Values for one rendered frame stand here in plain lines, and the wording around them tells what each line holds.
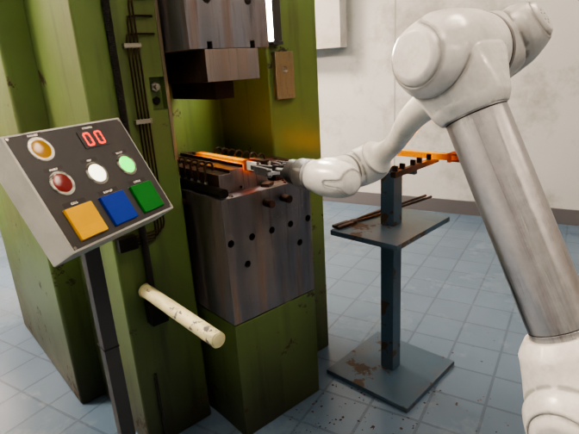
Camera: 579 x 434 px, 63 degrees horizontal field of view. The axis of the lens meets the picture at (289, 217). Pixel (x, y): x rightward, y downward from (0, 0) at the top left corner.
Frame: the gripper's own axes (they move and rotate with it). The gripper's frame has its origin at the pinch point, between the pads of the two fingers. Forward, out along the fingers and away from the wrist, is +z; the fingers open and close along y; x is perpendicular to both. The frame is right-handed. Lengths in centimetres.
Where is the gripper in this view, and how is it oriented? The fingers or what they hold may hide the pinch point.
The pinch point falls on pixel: (258, 164)
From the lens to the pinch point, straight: 157.1
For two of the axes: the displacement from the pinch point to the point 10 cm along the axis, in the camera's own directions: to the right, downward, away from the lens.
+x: -0.6, -9.5, -3.0
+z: -6.6, -1.9, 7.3
